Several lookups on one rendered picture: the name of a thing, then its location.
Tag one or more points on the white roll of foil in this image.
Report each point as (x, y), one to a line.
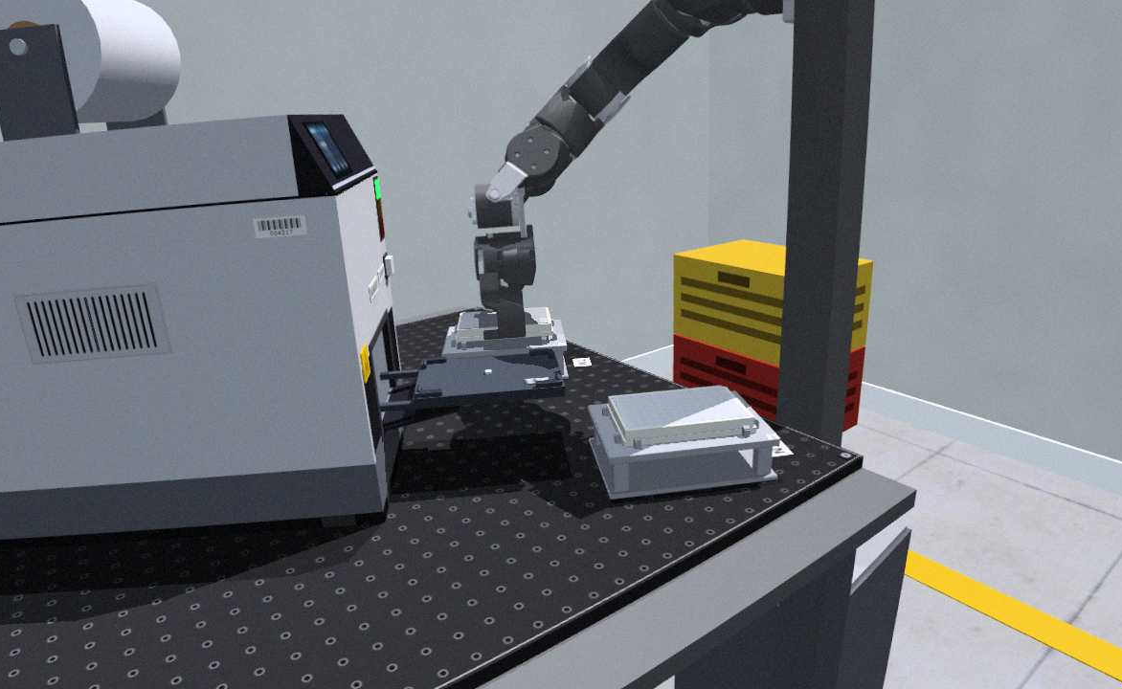
(122, 58)

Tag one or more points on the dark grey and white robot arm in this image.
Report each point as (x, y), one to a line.
(536, 157)

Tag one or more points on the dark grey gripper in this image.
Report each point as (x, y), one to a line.
(509, 265)

